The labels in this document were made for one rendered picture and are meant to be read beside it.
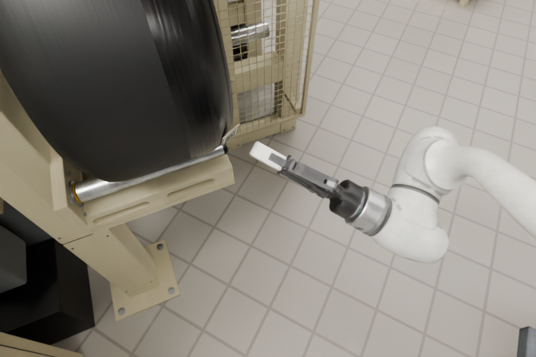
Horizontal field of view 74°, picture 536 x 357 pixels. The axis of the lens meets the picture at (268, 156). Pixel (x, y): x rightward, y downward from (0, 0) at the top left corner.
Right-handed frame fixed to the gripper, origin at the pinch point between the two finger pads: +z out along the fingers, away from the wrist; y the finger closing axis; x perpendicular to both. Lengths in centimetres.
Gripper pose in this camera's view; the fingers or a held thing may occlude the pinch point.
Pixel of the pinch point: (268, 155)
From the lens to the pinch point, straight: 70.7
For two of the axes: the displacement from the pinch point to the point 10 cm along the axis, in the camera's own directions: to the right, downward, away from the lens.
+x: 4.5, -8.7, 1.9
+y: -1.9, 1.2, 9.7
